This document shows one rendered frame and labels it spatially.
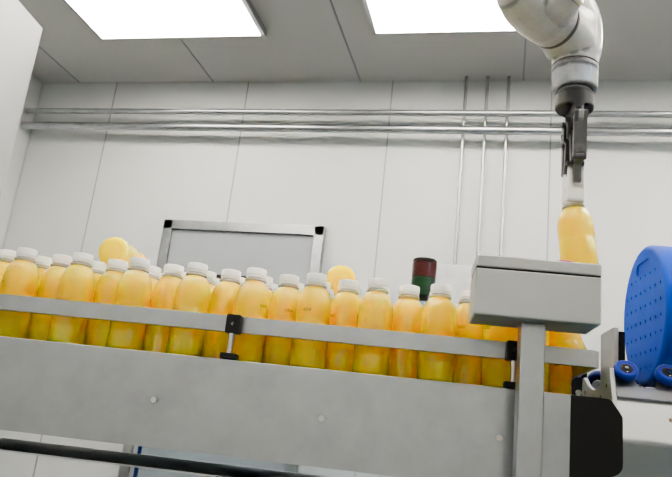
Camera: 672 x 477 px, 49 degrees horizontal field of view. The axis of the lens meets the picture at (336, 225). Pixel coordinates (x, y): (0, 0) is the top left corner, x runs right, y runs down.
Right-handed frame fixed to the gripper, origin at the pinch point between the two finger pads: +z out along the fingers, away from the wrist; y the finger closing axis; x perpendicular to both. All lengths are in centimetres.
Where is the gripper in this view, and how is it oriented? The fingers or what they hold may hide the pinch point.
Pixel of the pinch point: (573, 188)
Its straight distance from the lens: 147.2
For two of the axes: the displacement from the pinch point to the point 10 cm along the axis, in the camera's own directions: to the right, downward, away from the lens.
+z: -1.1, 9.5, -2.8
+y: 0.9, 2.9, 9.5
